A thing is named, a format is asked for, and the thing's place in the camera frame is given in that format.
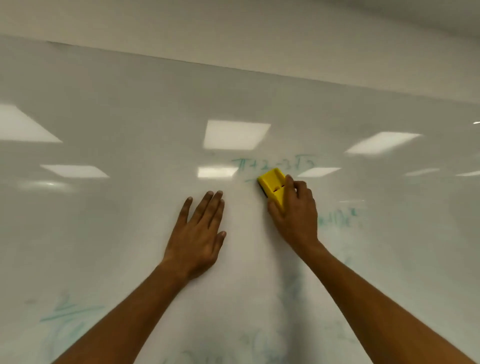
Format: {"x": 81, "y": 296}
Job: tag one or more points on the person's right hand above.
{"x": 298, "y": 221}

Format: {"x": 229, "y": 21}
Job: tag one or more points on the person's left hand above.
{"x": 193, "y": 243}

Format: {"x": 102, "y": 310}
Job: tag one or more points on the person's left middle finger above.
{"x": 212, "y": 208}

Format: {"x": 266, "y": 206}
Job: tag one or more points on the person's right thumb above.
{"x": 275, "y": 216}

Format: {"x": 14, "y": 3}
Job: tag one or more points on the person's left thumb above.
{"x": 219, "y": 245}

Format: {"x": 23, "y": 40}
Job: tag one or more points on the person's left little finger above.
{"x": 185, "y": 210}

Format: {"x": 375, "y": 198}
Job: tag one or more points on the yellow whiteboard eraser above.
{"x": 271, "y": 180}

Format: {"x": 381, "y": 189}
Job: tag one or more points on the person's left forearm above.
{"x": 127, "y": 322}

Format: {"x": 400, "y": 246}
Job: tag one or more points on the person's right forearm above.
{"x": 375, "y": 311}

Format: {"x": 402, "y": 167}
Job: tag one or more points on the white wall whiteboard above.
{"x": 112, "y": 120}

